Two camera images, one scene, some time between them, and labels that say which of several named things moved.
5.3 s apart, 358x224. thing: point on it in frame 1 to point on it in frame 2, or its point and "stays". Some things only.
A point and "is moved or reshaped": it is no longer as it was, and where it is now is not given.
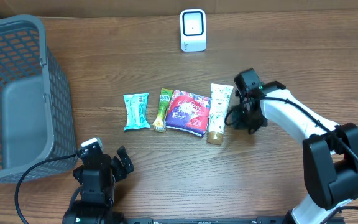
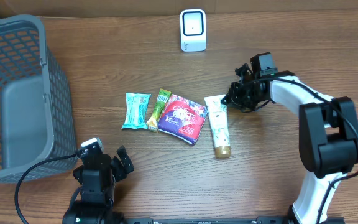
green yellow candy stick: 165,97 is moved or reshaped
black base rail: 260,220 stays
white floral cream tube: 219,98 is moved or reshaped
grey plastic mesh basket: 27,113 stays
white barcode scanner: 193,30 stays
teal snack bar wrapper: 136,105 stays
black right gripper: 240,124 to 236,99
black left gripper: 119,168 stays
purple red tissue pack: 188,112 is moved or reshaped
